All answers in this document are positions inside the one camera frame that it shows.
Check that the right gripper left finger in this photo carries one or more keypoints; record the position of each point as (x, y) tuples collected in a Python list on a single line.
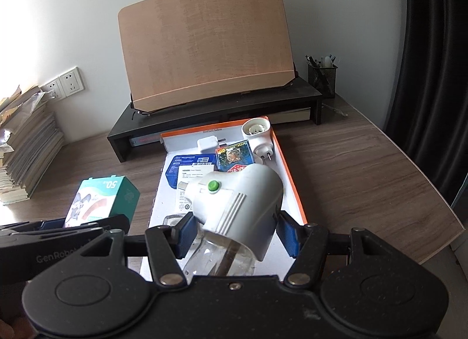
[(152, 260)]

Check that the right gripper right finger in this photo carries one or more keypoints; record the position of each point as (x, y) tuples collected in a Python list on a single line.
[(361, 285)]

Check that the white mosquito repellent plug bottle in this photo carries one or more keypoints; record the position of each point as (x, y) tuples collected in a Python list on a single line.
[(237, 213)]

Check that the red blue playing card box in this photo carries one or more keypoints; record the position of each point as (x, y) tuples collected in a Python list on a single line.
[(234, 157)]

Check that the white USB charger cube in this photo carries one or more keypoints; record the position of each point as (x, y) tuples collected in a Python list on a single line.
[(209, 144)]

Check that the person's left hand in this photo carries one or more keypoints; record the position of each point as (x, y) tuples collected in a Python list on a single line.
[(19, 328)]

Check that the teal mask box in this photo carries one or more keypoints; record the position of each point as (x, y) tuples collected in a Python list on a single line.
[(101, 198)]

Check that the stack of books and papers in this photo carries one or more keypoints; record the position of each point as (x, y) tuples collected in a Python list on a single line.
[(30, 140)]

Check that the white barcode box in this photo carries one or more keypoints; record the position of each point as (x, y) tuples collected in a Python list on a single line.
[(183, 202)]

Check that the black monitor riser shelf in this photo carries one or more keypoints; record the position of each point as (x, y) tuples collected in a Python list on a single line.
[(133, 124)]

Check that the black curtain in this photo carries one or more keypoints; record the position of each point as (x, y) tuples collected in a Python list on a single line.
[(428, 117)]

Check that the blue flat package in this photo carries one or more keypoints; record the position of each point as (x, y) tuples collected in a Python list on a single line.
[(185, 167)]

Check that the white plug adapter socket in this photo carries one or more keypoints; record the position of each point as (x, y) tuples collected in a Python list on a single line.
[(257, 131)]

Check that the black mesh pen holder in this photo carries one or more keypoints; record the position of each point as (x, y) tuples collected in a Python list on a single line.
[(322, 74)]

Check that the wooden book stand board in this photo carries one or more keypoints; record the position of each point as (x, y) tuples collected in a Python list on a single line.
[(179, 51)]

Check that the white wall socket left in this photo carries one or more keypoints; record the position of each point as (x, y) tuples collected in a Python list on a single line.
[(54, 90)]

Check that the white wall socket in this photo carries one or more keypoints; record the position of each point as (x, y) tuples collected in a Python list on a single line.
[(54, 90), (71, 82)]

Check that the white wall socket right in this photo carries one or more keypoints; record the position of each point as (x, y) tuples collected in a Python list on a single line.
[(71, 82)]

